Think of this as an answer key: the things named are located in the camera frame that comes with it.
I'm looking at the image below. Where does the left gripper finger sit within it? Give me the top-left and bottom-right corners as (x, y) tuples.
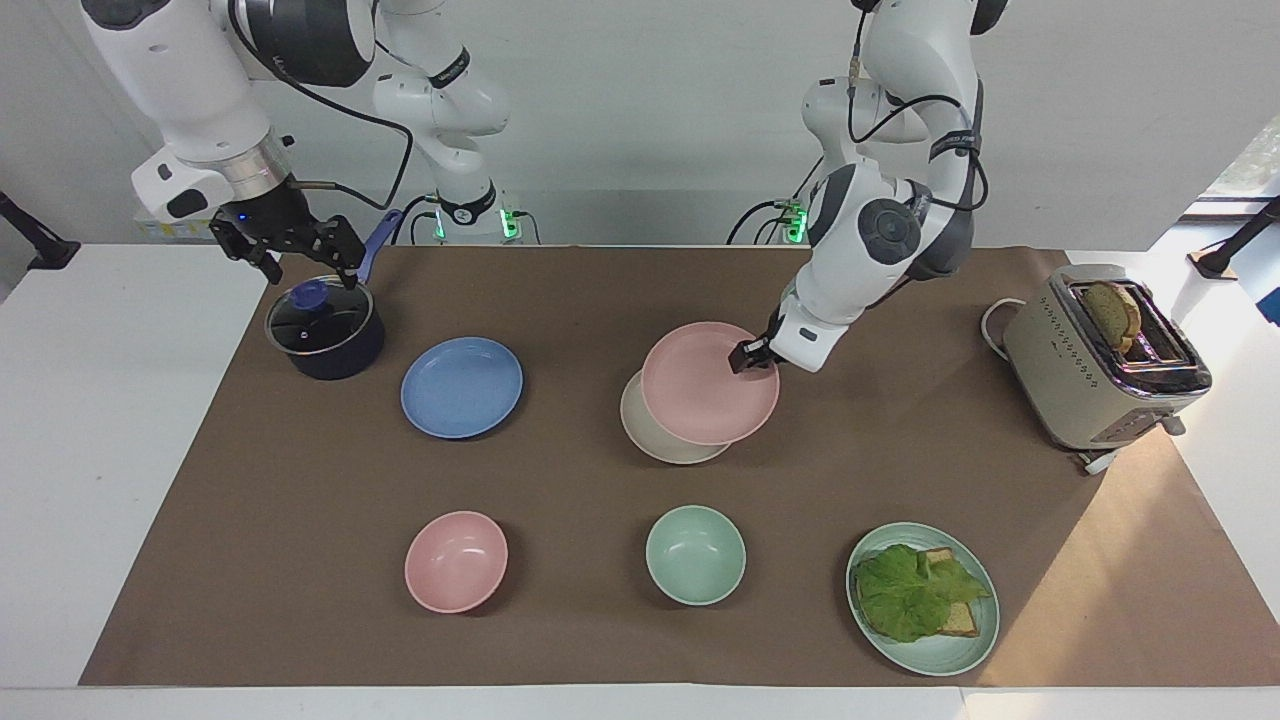
(728, 337), (781, 381)

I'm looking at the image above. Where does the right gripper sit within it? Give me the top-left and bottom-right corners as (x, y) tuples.
(208, 180), (367, 291)

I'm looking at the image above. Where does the pink plate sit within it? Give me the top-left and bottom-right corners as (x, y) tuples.
(640, 321), (781, 447)

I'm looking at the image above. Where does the glass lid with blue knob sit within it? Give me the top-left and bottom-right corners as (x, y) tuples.
(266, 277), (373, 357)

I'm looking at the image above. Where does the dark blue pot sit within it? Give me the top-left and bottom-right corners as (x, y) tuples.
(264, 208), (404, 382)

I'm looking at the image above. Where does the beige plate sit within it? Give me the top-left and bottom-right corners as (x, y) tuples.
(619, 370), (736, 466)

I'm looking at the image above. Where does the green bowl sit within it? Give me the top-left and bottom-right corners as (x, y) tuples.
(645, 505), (747, 607)

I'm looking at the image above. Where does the blue plate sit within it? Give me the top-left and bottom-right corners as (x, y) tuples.
(400, 336), (524, 440)

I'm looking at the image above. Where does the black stand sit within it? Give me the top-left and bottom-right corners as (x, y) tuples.
(1190, 195), (1280, 280)
(0, 190), (82, 272)

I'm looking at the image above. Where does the green lettuce leaf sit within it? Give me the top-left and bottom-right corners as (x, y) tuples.
(855, 543), (992, 644)

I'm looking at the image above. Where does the beige toaster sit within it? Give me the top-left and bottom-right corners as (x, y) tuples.
(1003, 264), (1213, 477)

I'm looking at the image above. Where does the toasted bread slice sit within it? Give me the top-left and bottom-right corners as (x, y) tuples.
(1082, 281), (1143, 354)
(924, 547), (982, 638)

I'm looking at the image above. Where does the green plate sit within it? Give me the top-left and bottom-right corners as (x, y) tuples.
(846, 522), (1001, 678)

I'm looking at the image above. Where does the pink bowl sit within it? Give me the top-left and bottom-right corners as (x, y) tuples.
(404, 511), (509, 614)

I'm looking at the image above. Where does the black cable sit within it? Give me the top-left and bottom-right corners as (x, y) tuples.
(727, 198), (797, 246)
(845, 5), (991, 216)
(407, 195), (443, 247)
(228, 0), (415, 213)

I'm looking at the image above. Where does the white toaster cable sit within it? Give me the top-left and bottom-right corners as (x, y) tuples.
(980, 298), (1027, 361)

